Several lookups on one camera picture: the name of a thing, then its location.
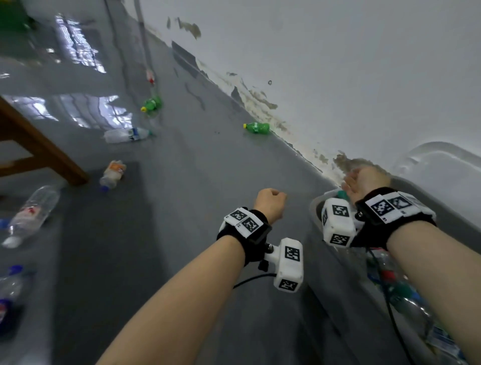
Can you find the person's left forearm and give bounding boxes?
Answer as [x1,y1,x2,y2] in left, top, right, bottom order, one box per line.
[96,235,247,365]

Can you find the green yellow-capped plastic bottle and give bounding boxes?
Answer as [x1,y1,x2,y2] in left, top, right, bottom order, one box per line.
[140,95,163,115]
[243,122,271,136]

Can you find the orange-label blue-capped plastic bottle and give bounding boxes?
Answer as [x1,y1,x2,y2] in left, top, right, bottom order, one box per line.
[99,159,127,193]

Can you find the person's right hand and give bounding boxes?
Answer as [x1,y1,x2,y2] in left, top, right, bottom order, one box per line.
[341,166,392,206]

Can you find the person's right forearm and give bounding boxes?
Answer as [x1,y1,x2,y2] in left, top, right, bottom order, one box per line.
[385,220,481,365]

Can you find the black wrist strap marker tiles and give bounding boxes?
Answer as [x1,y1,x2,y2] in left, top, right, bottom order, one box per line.
[353,187,437,249]
[216,207,273,267]

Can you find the brown wooden table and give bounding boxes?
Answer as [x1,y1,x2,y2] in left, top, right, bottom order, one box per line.
[0,96,90,188]

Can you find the person's left hand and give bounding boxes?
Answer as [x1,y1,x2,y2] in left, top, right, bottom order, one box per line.
[252,188,288,223]

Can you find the green bin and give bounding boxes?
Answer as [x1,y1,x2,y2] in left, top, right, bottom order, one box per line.
[0,0,33,33]

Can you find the grey plastic storage bin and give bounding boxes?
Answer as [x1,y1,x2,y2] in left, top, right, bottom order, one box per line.
[309,176,481,365]

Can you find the white translucent bin lid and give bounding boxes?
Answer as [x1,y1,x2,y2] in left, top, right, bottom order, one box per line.
[390,141,481,241]

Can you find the pile of assorted plastic bottles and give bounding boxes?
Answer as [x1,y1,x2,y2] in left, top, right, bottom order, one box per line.
[366,248,468,365]
[0,184,62,335]

